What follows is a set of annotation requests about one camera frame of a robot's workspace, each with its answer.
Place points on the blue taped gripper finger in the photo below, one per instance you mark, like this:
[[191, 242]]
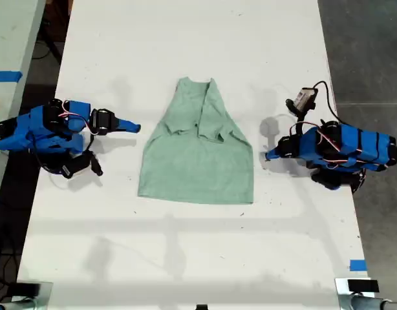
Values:
[[125, 129], [274, 150], [127, 123], [273, 156]]

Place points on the pale green T-shirt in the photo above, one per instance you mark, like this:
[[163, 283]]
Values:
[[195, 161]]

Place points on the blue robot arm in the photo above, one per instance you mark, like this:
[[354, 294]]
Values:
[[363, 145], [40, 130]]

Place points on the long blue tape strip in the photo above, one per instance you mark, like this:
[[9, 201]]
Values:
[[6, 76]]

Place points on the grey side table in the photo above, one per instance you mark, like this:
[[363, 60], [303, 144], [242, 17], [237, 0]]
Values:
[[11, 35]]

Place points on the short blue tape strip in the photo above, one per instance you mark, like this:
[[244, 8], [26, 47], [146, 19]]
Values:
[[358, 265]]

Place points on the metal clamp with black pad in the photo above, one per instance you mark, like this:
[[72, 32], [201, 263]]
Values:
[[28, 289], [362, 285]]

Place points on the small black block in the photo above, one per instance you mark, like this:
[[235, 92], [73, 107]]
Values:
[[201, 307]]

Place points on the grey metal pipe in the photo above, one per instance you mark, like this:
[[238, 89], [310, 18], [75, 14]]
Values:
[[14, 305], [366, 303]]

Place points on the black camera stalk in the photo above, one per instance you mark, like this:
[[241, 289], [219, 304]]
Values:
[[301, 118]]

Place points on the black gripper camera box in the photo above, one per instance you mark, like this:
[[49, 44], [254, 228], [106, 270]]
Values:
[[75, 166], [303, 98]]

